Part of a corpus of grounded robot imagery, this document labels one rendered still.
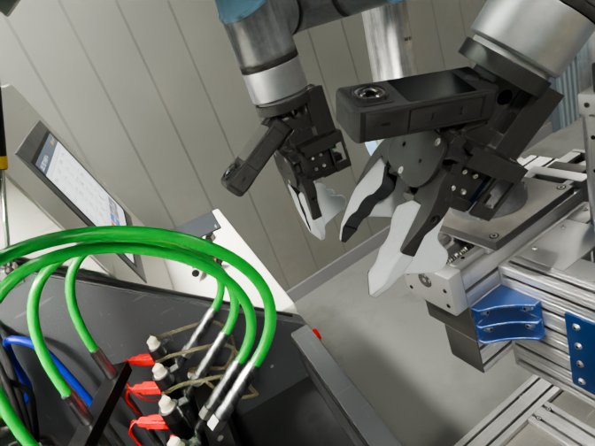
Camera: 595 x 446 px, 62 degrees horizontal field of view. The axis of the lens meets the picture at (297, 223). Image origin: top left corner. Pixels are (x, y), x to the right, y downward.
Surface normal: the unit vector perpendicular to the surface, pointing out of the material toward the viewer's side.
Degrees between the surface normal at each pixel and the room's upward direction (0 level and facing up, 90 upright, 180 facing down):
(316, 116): 90
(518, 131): 103
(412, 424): 0
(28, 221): 90
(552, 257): 0
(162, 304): 90
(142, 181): 90
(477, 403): 0
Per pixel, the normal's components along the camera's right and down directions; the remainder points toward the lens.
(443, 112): 0.28, 0.60
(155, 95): 0.49, 0.24
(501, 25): -0.74, -0.04
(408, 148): -0.86, -0.24
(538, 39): -0.19, 0.40
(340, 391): -0.33, -0.84
